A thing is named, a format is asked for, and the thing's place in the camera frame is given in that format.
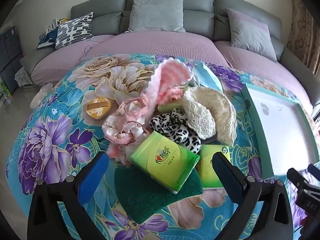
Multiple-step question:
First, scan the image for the pink sofa cover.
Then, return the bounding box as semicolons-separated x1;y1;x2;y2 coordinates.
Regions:
31;31;313;120

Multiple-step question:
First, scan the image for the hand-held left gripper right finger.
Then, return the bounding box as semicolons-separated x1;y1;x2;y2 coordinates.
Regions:
211;152;294;240

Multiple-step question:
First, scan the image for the teal and white box tray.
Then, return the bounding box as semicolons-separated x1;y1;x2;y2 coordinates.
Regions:
241;82;320;179

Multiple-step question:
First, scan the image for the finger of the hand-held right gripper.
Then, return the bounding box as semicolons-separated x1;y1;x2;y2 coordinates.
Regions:
307;164;320;180
287;168;313;193

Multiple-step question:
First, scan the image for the green and yellow scouring sponge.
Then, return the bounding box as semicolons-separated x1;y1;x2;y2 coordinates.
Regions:
114;166;203;224

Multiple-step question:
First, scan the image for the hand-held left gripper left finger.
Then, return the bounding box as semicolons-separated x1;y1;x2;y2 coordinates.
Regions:
27;151;109;240

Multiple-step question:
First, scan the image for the cream lace cloth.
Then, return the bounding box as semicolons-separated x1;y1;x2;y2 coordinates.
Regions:
181;87;237;146

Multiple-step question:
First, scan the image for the patterned fabric bag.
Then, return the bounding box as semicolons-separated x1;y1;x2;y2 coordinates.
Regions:
15;70;33;88

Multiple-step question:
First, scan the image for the dark cabinet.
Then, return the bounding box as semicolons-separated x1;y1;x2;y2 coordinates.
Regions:
0;26;25;95

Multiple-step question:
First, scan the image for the white box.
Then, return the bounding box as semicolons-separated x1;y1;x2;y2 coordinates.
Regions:
45;21;57;34

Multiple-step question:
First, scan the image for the green tissue packet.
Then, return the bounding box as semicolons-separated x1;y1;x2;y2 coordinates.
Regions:
197;144;231;188
130;131;201;195

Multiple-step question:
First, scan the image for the grey sofa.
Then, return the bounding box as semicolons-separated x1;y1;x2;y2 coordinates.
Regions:
20;0;320;120

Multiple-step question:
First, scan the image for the floral blanket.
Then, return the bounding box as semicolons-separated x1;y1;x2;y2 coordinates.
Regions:
5;52;320;240

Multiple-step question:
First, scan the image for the black and white patterned cushion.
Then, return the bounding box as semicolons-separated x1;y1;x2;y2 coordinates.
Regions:
54;12;94;50

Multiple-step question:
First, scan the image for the pink satin scrunchie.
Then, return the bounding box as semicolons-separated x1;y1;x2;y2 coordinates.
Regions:
103;97;150;165

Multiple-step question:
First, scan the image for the dark blue cushion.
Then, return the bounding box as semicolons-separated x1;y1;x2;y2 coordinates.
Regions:
37;27;59;50

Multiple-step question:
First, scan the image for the beige patterned curtain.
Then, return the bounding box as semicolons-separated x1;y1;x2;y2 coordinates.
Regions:
287;0;320;75

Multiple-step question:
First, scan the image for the leopard print scrunchie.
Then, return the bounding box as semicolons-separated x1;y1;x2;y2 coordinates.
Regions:
149;108;202;154

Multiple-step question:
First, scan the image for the plain grey cushion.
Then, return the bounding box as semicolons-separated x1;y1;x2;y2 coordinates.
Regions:
125;0;187;33

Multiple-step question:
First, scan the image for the pink crochet cloth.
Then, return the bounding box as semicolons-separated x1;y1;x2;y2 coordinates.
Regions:
140;57;196;107

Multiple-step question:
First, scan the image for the grey and purple cushion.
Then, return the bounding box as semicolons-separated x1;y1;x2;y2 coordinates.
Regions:
225;7;278;63

